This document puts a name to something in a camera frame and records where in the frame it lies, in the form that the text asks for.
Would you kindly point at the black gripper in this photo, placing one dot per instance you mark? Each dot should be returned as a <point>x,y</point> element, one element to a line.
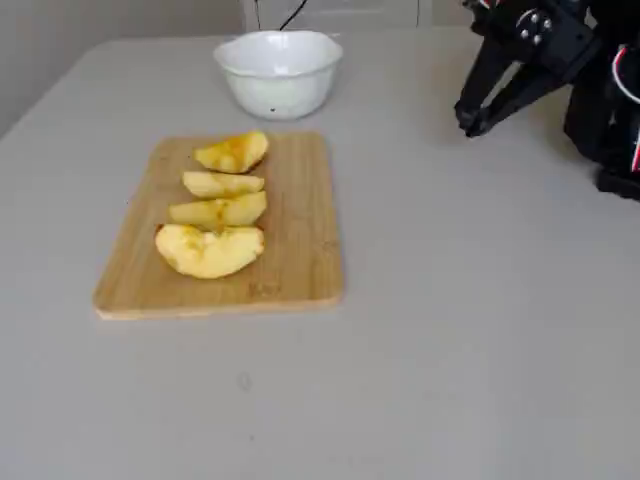
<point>556,41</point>

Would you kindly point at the white ceramic bowl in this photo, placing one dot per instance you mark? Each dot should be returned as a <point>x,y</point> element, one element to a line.
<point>280,85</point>

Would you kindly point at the large yellow apple slice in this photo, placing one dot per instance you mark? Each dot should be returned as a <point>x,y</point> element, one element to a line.
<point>210,255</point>

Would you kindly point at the wooden cutting board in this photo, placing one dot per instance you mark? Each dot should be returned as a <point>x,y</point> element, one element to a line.
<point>300,225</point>

